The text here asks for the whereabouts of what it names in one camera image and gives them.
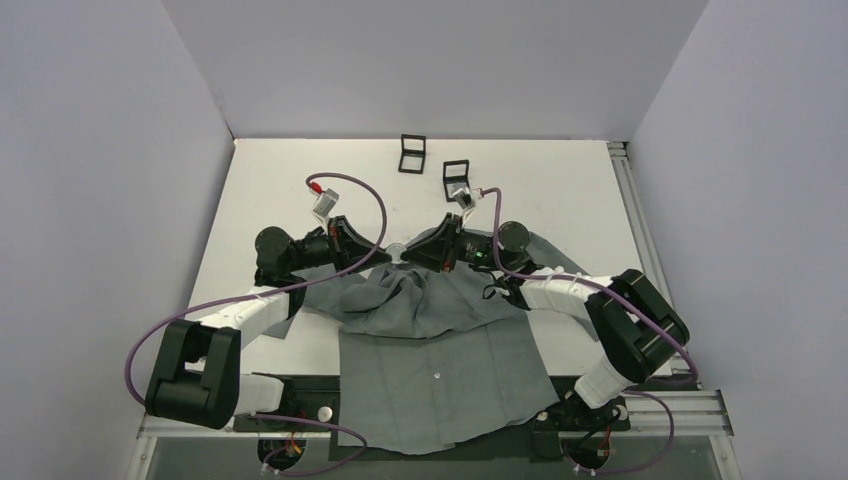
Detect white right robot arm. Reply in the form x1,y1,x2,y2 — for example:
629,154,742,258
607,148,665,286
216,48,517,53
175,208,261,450
398,214,690,427

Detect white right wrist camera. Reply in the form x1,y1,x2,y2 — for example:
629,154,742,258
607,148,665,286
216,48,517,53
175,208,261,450
452,187,482,224

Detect aluminium rail front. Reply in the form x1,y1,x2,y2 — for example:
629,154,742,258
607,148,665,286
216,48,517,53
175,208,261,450
137,391,733,439

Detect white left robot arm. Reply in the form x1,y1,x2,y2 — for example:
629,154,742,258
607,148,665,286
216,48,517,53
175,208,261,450
144,216,392,430

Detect grey button-up shirt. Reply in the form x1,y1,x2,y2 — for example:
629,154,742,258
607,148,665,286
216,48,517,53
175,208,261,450
300,263,558,455

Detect aluminium rail right side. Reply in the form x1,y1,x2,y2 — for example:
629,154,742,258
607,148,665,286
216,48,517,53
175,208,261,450
606,140,694,372

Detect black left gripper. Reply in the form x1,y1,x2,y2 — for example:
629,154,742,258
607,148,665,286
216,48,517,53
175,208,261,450
288,217,392,278

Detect aluminium rail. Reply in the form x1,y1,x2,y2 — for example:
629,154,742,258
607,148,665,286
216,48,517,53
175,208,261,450
606,140,694,372
137,391,733,439

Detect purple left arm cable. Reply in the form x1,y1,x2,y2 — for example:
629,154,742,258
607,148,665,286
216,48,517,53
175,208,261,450
124,172,389,478

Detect black frame stand left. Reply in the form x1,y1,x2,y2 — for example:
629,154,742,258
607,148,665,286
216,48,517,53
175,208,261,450
398,133,427,175

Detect black frame stand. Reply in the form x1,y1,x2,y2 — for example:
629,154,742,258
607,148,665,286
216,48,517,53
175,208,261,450
398,133,427,175
442,159,470,203

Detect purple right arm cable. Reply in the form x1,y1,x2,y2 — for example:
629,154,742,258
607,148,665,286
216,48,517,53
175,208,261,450
480,187,700,476

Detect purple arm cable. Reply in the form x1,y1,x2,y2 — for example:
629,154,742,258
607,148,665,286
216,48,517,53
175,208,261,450
480,187,700,476
124,172,389,478

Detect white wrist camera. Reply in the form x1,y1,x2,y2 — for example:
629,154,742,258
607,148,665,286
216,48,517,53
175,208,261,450
312,189,339,222
452,187,482,224

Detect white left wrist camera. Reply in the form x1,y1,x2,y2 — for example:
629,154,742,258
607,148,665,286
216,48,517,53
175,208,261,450
312,189,339,222

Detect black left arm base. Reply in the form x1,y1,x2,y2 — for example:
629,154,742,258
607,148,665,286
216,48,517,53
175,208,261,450
233,376,340,472

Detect black frame stand right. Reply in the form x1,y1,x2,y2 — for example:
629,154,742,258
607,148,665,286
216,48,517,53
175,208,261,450
442,159,470,203

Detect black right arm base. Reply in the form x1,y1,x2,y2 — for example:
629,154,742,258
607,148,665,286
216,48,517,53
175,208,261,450
529,391,630,469

